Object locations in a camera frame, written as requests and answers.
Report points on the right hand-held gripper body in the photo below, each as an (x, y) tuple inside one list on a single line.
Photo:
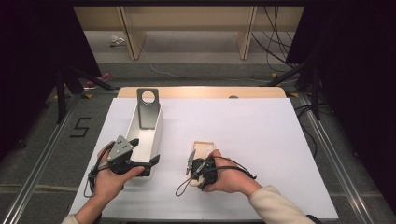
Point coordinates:
[(204, 171)]

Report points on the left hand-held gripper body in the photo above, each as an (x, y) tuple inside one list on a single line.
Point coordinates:
[(120, 151)]

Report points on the white storage box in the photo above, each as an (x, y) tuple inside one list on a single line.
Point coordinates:
[(141, 144)]

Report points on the peach phone case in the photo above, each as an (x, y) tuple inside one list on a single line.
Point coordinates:
[(204, 146)]

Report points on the person's right hand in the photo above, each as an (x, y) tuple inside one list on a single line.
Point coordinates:
[(232, 179)]

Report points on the person's left hand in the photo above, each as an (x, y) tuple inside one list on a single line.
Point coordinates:
[(107, 183)]

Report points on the white table mat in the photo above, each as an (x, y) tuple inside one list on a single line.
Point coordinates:
[(249, 130)]

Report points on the pink floor item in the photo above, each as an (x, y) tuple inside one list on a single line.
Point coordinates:
[(101, 77)]

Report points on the wooden table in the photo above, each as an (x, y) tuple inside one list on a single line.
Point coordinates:
[(199, 92)]

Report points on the grey table grommet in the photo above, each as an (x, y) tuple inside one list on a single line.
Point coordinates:
[(233, 97)]

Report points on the black tripod stand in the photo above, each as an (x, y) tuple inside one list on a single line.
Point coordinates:
[(60, 93), (316, 93)]

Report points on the small white floor item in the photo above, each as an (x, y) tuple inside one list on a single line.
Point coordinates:
[(117, 40)]

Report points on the dark curtain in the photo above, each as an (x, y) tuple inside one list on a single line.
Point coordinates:
[(361, 77), (34, 62)]

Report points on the wooden shelf unit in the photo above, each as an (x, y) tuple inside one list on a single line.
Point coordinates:
[(186, 18)]

